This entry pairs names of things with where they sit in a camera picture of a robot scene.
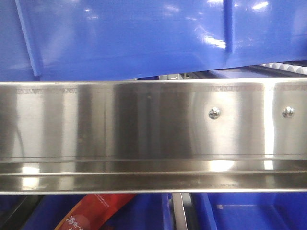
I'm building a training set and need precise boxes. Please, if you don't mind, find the stainless steel shelf rail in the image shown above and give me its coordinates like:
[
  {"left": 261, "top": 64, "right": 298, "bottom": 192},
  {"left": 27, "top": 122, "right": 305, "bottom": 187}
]
[{"left": 0, "top": 78, "right": 307, "bottom": 194}]

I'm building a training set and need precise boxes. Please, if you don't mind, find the lower blue bin with parts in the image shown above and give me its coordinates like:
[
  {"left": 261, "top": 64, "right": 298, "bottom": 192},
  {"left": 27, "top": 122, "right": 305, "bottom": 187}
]
[{"left": 191, "top": 192, "right": 307, "bottom": 230}]

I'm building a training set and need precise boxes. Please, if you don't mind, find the lower left blue bin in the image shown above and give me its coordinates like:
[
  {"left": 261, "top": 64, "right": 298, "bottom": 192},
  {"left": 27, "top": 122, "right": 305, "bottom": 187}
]
[{"left": 24, "top": 194, "right": 173, "bottom": 230}]

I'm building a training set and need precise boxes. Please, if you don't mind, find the right roller track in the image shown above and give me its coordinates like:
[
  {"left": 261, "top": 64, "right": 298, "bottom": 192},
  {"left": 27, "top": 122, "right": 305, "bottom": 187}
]
[{"left": 246, "top": 61, "right": 307, "bottom": 78}]

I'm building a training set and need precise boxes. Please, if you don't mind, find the large blue bin left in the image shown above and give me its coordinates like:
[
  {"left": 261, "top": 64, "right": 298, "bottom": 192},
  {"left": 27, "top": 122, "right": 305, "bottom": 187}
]
[{"left": 0, "top": 0, "right": 307, "bottom": 81}]

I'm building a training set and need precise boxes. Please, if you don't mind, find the red snack packet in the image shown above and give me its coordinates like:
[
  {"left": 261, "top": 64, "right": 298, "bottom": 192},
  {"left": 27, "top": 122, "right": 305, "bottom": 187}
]
[{"left": 55, "top": 193, "right": 135, "bottom": 230}]

